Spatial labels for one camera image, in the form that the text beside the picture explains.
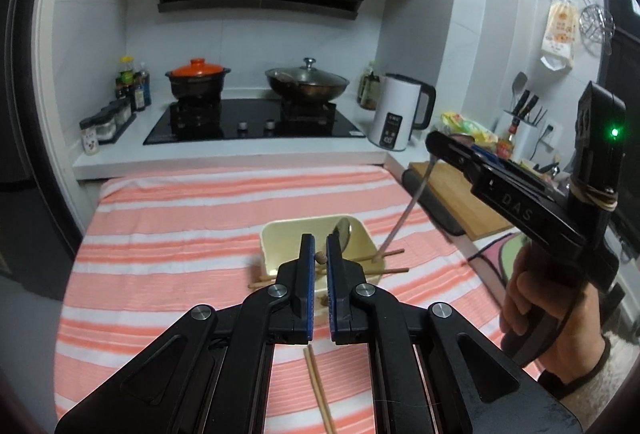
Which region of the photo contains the person's right hand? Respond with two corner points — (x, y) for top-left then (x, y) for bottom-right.
(501, 244), (604, 380)

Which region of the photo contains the green mat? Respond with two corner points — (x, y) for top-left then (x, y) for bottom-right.
(470, 231), (529, 309)

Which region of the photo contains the amber oil bottle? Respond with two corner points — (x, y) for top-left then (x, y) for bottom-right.
(357, 62), (384, 111)

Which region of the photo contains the cream utensil holder box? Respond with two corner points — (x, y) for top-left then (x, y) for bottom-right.
(259, 214), (392, 285)

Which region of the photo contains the black ribbed bar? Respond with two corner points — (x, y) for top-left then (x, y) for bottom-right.
(401, 169), (469, 237)

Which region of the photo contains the black gas stove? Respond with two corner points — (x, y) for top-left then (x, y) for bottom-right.
(142, 98), (369, 146)

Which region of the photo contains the white electric kettle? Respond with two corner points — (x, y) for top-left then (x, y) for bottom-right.
(368, 73), (437, 153)

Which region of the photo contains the green label sauce bottle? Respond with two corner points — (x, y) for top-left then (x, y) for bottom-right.
(118, 56), (137, 87)

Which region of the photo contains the hanging metal steamer rack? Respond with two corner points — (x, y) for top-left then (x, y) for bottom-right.
(579, 0), (616, 57)

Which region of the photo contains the person's right forearm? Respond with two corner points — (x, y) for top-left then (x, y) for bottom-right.
(537, 334), (632, 416)

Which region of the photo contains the soy sauce bottle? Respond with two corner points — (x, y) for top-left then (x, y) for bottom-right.
(496, 123), (516, 161)

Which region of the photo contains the glass wok lid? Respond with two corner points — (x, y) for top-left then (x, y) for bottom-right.
(270, 57), (347, 87)

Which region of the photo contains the large metal spoon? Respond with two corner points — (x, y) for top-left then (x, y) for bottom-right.
(376, 156), (437, 261)

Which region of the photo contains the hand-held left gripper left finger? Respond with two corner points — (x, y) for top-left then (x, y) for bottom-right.
(55, 235), (316, 434)

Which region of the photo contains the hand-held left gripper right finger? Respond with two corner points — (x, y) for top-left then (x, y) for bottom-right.
(326, 234), (583, 434)

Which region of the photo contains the orange striped tablecloth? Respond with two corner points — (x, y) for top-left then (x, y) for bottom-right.
(57, 164), (546, 434)

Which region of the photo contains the orange pot lid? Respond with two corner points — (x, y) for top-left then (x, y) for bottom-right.
(170, 58), (229, 77)

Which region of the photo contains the black clay pot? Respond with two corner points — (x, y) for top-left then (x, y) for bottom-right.
(166, 68), (232, 102)

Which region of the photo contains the dark wok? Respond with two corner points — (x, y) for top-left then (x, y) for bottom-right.
(265, 68), (351, 104)

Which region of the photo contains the hanging paper packet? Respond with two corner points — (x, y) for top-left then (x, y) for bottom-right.
(541, 0), (582, 71)

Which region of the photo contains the wooden chopstick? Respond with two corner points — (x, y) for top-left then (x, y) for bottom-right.
(248, 249), (405, 290)
(256, 267), (411, 285)
(302, 346), (337, 434)

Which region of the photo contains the small metal spoon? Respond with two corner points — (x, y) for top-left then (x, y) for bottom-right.
(331, 217), (353, 251)

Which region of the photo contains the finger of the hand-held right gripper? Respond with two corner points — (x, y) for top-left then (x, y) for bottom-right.
(425, 131), (501, 183)

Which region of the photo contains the wooden cutting board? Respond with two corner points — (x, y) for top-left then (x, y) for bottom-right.
(409, 161), (516, 243)

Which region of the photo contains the white knife holder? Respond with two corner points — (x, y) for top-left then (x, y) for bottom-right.
(502, 108), (549, 163)

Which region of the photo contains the grey spatula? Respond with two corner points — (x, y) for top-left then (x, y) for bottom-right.
(510, 72), (529, 107)

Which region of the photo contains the yellow plastic bag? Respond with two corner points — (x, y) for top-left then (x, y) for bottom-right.
(440, 111), (496, 149)

